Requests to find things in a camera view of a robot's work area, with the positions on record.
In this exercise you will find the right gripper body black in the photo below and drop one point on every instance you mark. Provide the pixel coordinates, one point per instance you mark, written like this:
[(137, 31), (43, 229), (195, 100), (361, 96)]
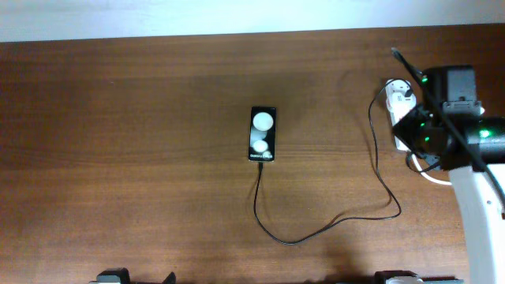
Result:
[(411, 130)]

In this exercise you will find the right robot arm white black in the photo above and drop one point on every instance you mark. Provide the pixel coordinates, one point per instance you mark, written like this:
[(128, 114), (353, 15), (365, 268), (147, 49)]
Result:
[(475, 166)]

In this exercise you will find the white charger adapter plug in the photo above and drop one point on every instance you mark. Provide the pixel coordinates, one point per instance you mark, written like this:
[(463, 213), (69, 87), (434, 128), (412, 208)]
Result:
[(399, 104)]

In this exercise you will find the white power strip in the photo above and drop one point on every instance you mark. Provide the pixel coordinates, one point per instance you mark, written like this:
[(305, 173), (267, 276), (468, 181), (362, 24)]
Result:
[(398, 85)]

